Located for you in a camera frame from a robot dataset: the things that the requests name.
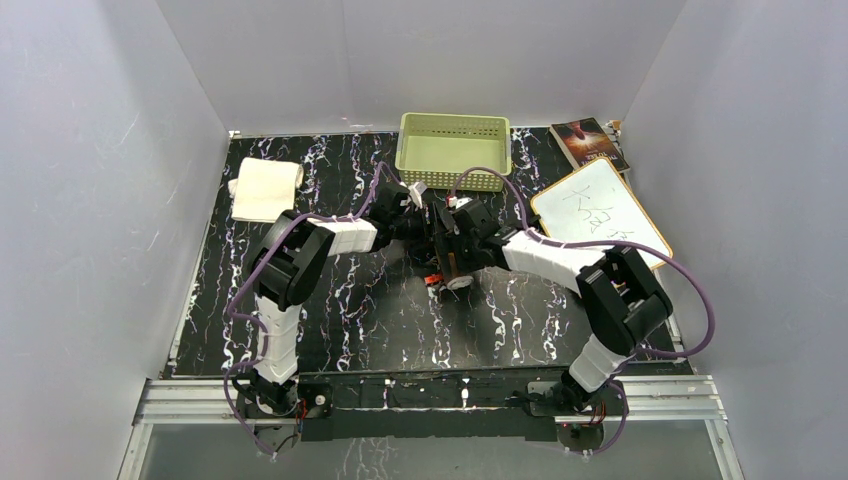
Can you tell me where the whiteboard with wooden frame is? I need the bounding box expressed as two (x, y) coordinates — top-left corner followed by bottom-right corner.
(530, 159), (673, 257)

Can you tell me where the light green plastic basket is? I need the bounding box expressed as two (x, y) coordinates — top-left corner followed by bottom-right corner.
(395, 112), (512, 192)

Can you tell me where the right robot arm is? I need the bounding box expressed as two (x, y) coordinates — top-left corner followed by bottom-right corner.
(428, 198), (673, 414)

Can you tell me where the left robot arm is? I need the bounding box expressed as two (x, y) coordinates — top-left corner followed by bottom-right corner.
(237, 182), (437, 416)

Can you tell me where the cream white towel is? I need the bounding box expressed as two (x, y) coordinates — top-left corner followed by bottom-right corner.
(227, 157), (304, 223)

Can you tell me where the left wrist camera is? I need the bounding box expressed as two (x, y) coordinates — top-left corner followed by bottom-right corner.
(407, 181), (427, 209)

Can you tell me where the brown and yellow towel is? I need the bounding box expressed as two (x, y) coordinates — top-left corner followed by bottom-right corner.
(423, 265), (474, 294)

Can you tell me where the dark cover book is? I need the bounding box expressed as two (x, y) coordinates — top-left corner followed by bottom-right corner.
(548, 117), (630, 173)

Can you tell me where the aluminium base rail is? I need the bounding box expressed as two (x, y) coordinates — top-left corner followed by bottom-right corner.
(135, 375), (727, 425)

